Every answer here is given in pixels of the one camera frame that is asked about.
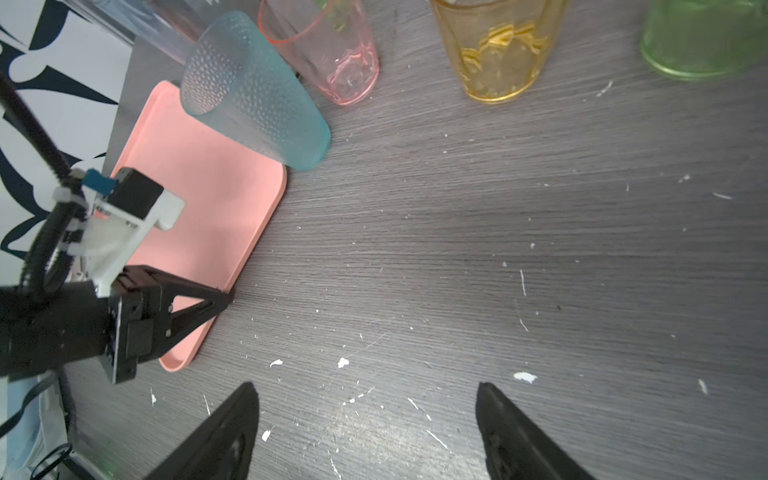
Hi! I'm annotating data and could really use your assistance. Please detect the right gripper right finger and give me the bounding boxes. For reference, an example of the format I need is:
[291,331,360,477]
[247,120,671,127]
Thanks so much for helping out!
[475,382,594,480]

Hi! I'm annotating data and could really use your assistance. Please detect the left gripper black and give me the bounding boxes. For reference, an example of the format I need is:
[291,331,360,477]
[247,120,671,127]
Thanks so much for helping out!
[1,265,233,383]

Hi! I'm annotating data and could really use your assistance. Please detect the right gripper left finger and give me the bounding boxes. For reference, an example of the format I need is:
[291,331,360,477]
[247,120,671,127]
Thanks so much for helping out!
[147,382,259,480]

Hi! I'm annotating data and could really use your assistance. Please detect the pink plastic tray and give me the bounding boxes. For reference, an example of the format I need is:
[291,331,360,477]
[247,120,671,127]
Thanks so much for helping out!
[112,81,287,372]

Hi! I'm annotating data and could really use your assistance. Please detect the blue-grey tall glass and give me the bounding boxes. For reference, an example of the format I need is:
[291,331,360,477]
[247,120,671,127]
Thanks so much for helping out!
[65,0,259,64]

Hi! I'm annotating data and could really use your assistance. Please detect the teal frosted cup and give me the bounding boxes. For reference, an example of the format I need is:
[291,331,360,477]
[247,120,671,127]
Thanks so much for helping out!
[180,11,331,170]

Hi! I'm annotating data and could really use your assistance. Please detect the pink short glass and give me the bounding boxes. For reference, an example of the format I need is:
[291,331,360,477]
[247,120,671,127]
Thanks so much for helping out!
[257,0,379,106]

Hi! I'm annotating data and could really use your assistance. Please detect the short amber glass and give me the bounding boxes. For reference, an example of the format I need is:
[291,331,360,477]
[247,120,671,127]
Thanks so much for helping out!
[430,0,568,104]

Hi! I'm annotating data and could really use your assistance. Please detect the short green glass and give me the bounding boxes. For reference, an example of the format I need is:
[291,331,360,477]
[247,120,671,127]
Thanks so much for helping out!
[639,1,767,82]

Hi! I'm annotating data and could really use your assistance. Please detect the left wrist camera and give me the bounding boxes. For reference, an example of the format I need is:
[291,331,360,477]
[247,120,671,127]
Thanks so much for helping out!
[53,167,186,298]

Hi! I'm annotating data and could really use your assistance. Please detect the black corrugated cable conduit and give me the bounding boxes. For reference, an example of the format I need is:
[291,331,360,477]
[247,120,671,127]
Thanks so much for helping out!
[0,71,85,307]

